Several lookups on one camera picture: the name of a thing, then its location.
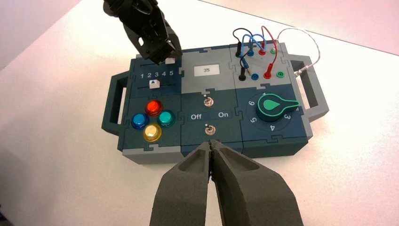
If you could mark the red round push button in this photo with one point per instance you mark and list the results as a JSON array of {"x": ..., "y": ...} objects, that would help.
[{"x": 154, "y": 107}]

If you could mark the white slider knob with triangle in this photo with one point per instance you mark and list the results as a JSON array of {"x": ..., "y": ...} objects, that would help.
[{"x": 154, "y": 84}]

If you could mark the blue round push button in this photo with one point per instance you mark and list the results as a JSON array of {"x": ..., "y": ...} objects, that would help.
[{"x": 139, "y": 121}]

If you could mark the green black rotary knob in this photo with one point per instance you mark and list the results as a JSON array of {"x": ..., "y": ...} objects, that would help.
[{"x": 272, "y": 107}]

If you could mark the yellow round push button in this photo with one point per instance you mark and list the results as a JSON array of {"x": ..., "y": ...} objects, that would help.
[{"x": 152, "y": 132}]

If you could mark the teal round push button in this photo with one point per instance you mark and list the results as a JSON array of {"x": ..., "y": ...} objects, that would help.
[{"x": 166, "y": 118}]

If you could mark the metal toggle switch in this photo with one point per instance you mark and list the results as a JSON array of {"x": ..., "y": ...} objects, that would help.
[
  {"x": 207, "y": 101},
  {"x": 209, "y": 129}
]

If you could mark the gray foam right gripper right finger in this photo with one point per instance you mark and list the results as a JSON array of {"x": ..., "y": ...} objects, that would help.
[{"x": 255, "y": 199}]

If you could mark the gray foam right gripper left finger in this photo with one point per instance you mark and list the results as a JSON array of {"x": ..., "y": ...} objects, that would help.
[{"x": 182, "y": 196}]

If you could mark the blue gray control panel box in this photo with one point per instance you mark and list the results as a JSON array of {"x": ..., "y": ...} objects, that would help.
[{"x": 218, "y": 124}]

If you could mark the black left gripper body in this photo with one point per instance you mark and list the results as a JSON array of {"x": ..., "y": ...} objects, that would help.
[{"x": 137, "y": 14}]

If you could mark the plain white slider knob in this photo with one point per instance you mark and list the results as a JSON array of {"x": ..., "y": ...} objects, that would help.
[{"x": 170, "y": 60}]

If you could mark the white number display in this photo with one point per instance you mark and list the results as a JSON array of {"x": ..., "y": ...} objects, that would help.
[{"x": 206, "y": 70}]

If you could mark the finger of the gray foam left gripper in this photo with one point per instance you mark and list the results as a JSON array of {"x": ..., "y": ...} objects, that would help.
[
  {"x": 148, "y": 48},
  {"x": 173, "y": 43}
]

